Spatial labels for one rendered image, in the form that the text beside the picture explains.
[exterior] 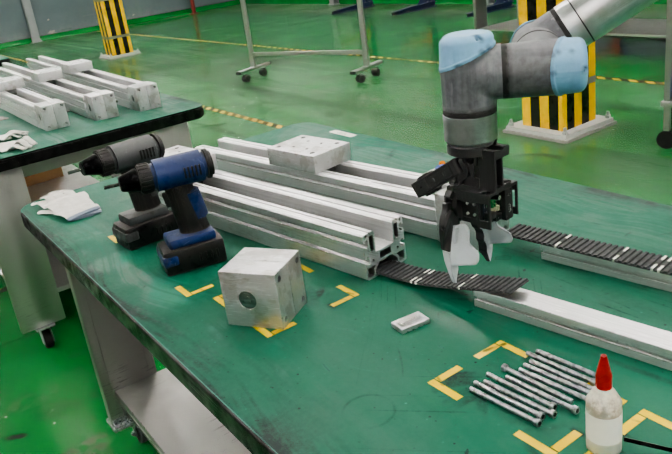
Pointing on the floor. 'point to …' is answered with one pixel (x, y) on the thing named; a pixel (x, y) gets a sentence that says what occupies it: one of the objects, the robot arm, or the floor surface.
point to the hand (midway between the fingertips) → (467, 264)
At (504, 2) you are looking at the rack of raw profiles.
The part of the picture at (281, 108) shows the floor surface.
